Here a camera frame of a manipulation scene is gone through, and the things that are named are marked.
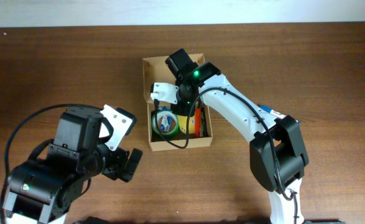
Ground brown cardboard box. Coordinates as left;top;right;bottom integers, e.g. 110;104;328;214
142;56;213;152

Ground green tape roll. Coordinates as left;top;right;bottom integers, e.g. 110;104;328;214
152;110;179;137

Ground white blue staples box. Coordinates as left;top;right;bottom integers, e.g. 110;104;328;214
160;115;173;133

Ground yellow sticky note pad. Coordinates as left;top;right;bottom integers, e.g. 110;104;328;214
177;115;195;134

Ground white blue marker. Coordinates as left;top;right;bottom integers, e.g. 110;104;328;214
259;105;286;119

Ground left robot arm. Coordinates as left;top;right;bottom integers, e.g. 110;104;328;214
0;104;143;223

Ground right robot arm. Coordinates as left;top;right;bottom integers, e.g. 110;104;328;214
165;49;309;223

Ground left black cable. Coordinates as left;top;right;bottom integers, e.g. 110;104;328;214
0;103;114;224

